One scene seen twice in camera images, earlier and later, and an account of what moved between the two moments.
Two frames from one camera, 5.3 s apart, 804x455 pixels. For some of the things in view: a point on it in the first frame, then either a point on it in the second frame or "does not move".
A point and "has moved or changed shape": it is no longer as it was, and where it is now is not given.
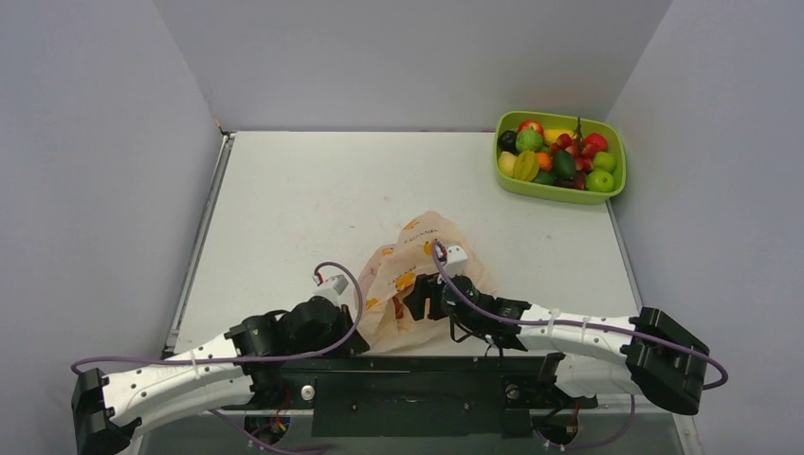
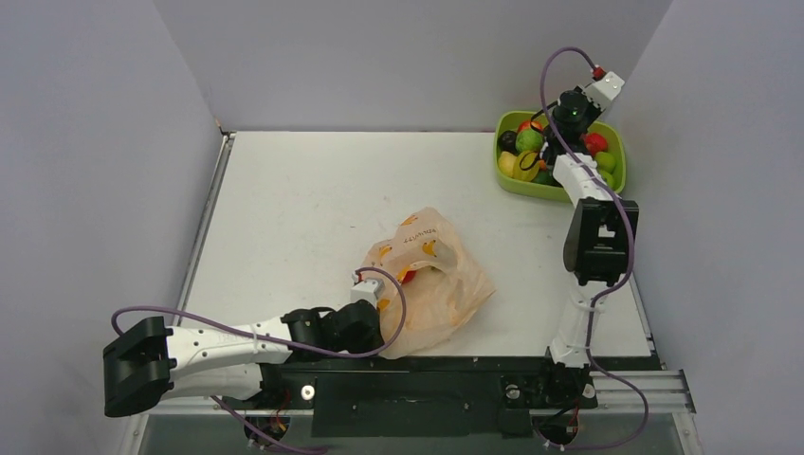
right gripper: [430, 299] → [558, 145]
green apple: [606, 161] does not move
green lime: [547, 177] does not move
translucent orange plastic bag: [387, 320] has moved or changed shape
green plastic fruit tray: [581, 125] does not move
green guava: [529, 139] does not move
